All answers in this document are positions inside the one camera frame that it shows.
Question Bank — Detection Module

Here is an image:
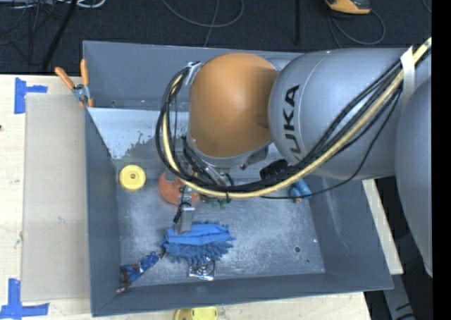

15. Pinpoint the blue toy with orange tip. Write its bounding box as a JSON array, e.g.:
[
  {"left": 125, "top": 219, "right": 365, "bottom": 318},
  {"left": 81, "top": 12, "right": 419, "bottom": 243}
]
[{"left": 288, "top": 179, "right": 313, "bottom": 204}]

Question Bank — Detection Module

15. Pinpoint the black cylinder on white bracket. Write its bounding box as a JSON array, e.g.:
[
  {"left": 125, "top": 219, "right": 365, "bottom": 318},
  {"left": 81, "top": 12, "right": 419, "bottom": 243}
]
[{"left": 259, "top": 158, "right": 295, "bottom": 180}]

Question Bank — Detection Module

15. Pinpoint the blue and red toy figure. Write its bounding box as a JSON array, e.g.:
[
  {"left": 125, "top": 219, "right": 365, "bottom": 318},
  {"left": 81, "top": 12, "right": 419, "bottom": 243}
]
[{"left": 115, "top": 250, "right": 166, "bottom": 294}]

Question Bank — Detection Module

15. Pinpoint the yellow round toy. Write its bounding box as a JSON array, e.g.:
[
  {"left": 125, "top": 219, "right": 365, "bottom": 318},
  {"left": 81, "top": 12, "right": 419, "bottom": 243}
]
[{"left": 173, "top": 306, "right": 219, "bottom": 320}]

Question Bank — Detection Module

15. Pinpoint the yellow round disc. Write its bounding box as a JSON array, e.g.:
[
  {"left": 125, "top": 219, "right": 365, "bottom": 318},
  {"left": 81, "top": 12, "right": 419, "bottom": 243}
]
[{"left": 118, "top": 164, "right": 147, "bottom": 192}]

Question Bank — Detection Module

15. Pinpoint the blue spiky cloth mitt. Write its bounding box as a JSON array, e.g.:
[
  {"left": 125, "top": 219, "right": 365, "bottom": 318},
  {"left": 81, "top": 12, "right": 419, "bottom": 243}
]
[{"left": 159, "top": 219, "right": 236, "bottom": 264}]

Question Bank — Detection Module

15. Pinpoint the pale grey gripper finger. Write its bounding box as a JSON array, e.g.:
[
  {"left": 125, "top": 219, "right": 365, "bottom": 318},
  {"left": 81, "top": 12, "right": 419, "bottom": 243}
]
[{"left": 178, "top": 205, "right": 196, "bottom": 235}]

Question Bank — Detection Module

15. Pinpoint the orange round slice toy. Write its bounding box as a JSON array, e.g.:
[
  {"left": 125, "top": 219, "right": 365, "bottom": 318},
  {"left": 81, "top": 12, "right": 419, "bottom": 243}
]
[{"left": 157, "top": 170, "right": 185, "bottom": 207}]

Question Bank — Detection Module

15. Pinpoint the grey metal bin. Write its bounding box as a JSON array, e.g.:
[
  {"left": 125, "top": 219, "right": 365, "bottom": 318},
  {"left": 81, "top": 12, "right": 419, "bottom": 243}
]
[{"left": 81, "top": 40, "right": 395, "bottom": 316}]

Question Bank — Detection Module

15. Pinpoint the pale flat board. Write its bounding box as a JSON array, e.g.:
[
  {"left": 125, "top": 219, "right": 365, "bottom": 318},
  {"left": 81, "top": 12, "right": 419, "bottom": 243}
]
[{"left": 20, "top": 92, "right": 92, "bottom": 304}]

